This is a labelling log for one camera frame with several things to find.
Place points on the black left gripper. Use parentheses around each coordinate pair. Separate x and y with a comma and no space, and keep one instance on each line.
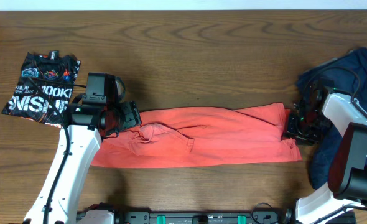
(132,115)

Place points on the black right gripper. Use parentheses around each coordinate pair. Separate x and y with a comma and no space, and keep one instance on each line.
(291,131)

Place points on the orange printed t-shirt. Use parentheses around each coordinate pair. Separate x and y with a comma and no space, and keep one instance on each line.
(201,136)

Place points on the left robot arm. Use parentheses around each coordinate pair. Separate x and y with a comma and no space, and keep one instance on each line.
(86,122)

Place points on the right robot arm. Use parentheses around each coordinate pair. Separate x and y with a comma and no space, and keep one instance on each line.
(346,187)

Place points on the dark blue denim garment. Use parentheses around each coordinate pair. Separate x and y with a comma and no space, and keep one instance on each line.
(348,73)

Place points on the folded black printed t-shirt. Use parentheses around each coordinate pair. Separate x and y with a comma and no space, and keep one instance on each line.
(44,88)

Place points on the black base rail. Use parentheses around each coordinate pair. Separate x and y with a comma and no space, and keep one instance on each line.
(202,217)

